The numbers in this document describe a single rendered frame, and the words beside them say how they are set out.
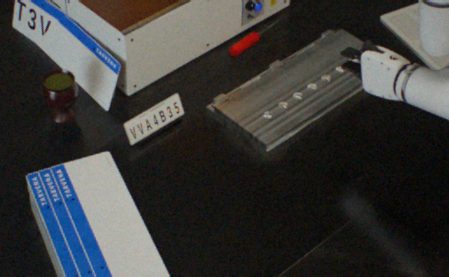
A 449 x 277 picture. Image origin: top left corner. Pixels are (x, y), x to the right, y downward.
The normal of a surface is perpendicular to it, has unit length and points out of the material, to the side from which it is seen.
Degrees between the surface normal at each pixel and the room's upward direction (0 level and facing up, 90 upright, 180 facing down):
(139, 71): 90
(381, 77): 90
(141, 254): 0
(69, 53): 69
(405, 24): 0
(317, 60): 0
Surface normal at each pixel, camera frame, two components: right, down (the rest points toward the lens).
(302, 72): 0.01, -0.71
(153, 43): 0.68, 0.52
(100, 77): -0.72, 0.14
